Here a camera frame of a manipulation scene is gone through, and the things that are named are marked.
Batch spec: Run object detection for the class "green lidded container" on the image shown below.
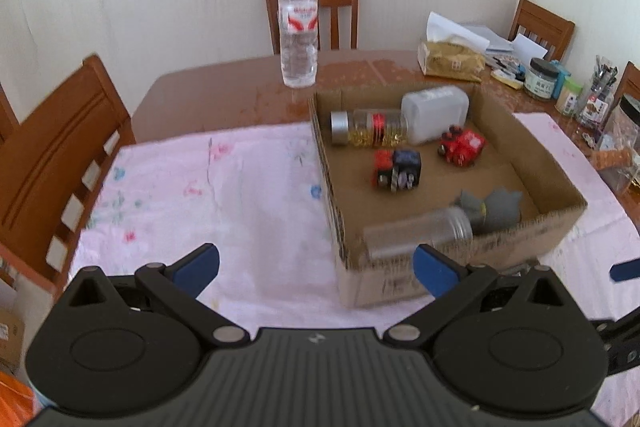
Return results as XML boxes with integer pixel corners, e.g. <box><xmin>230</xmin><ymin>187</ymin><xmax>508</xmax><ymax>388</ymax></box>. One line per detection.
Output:
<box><xmin>555</xmin><ymin>77</ymin><xmax>584</xmax><ymax>115</ymax></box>

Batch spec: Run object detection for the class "white plastic cotton swab box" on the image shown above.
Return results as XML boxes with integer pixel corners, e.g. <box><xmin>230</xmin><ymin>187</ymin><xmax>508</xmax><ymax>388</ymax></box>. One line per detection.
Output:
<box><xmin>400</xmin><ymin>86</ymin><xmax>471</xmax><ymax>145</ymax></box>

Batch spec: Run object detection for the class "orange plastic bag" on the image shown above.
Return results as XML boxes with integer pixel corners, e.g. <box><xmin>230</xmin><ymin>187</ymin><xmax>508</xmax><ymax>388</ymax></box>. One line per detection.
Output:
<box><xmin>0</xmin><ymin>371</ymin><xmax>43</xmax><ymax>420</ymax></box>

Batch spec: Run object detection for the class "clear container of stationery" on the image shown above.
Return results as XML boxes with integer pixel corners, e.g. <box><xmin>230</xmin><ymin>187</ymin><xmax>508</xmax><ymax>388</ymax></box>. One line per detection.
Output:
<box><xmin>575</xmin><ymin>54</ymin><xmax>621</xmax><ymax>128</ymax></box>

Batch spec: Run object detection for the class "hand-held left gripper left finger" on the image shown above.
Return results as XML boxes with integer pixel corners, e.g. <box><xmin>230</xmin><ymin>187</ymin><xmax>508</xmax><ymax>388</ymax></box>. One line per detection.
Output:
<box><xmin>50</xmin><ymin>243</ymin><xmax>249</xmax><ymax>349</ymax></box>

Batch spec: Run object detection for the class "small brown carton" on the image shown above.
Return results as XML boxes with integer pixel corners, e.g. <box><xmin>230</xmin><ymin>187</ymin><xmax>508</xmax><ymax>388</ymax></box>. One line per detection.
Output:
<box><xmin>0</xmin><ymin>307</ymin><xmax>26</xmax><ymax>370</ymax></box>

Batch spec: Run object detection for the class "small glass jar black lid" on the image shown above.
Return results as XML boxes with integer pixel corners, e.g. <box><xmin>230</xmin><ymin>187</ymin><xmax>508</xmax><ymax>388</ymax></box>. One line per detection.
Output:
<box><xmin>524</xmin><ymin>58</ymin><xmax>561</xmax><ymax>101</ymax></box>

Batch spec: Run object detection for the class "stack of papers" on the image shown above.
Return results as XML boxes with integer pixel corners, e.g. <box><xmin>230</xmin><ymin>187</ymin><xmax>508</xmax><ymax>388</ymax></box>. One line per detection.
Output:
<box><xmin>460</xmin><ymin>22</ymin><xmax>536</xmax><ymax>58</ymax></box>

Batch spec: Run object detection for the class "cardboard box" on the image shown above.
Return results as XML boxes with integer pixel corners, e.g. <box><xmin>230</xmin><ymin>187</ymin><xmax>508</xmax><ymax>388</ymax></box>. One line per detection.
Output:
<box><xmin>307</xmin><ymin>82</ymin><xmax>587</xmax><ymax>308</ymax></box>

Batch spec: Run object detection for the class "grey plush toy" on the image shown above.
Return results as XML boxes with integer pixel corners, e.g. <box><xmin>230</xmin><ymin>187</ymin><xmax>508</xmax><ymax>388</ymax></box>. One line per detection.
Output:
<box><xmin>459</xmin><ymin>188</ymin><xmax>524</xmax><ymax>236</ymax></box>

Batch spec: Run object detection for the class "large plastic jar black lid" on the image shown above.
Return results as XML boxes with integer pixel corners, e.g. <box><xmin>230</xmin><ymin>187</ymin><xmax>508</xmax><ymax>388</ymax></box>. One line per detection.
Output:
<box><xmin>592</xmin><ymin>94</ymin><xmax>640</xmax><ymax>195</ymax></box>

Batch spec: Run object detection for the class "clear water bottle red label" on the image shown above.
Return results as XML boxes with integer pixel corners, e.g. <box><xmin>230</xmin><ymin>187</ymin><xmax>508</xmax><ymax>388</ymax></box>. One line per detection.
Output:
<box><xmin>277</xmin><ymin>0</ymin><xmax>320</xmax><ymax>88</ymax></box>

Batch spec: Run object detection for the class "gold tissue pack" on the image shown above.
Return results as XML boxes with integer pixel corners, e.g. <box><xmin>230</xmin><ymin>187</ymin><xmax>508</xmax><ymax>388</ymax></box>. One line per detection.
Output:
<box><xmin>417</xmin><ymin>11</ymin><xmax>493</xmax><ymax>82</ymax></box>

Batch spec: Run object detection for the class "capsule bottle silver cap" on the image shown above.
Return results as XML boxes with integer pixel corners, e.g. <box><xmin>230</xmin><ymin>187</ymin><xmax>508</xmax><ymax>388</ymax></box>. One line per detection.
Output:
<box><xmin>330</xmin><ymin>108</ymin><xmax>408</xmax><ymax>148</ymax></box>

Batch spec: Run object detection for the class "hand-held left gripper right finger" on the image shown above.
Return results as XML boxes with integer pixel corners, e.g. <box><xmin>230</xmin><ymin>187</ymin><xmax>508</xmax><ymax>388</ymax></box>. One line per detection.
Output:
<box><xmin>382</xmin><ymin>244</ymin><xmax>591</xmax><ymax>345</ymax></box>

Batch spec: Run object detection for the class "bunch of black pens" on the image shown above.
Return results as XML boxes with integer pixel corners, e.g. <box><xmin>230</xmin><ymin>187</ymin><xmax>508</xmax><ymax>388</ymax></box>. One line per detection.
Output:
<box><xmin>487</xmin><ymin>54</ymin><xmax>526</xmax><ymax>84</ymax></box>

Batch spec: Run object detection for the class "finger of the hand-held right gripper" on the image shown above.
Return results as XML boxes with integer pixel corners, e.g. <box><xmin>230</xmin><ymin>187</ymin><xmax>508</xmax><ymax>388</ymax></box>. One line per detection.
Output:
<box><xmin>609</xmin><ymin>257</ymin><xmax>640</xmax><ymax>284</ymax></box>
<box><xmin>587</xmin><ymin>304</ymin><xmax>640</xmax><ymax>379</ymax></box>

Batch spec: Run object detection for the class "clear plastic bottle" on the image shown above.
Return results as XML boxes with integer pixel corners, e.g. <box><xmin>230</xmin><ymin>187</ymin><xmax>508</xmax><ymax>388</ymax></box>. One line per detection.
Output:
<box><xmin>363</xmin><ymin>206</ymin><xmax>473</xmax><ymax>260</ymax></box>

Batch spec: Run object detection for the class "pink floral cloth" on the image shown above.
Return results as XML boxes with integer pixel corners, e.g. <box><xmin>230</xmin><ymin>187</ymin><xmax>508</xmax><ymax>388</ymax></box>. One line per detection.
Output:
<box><xmin>65</xmin><ymin>112</ymin><xmax>640</xmax><ymax>343</ymax></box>

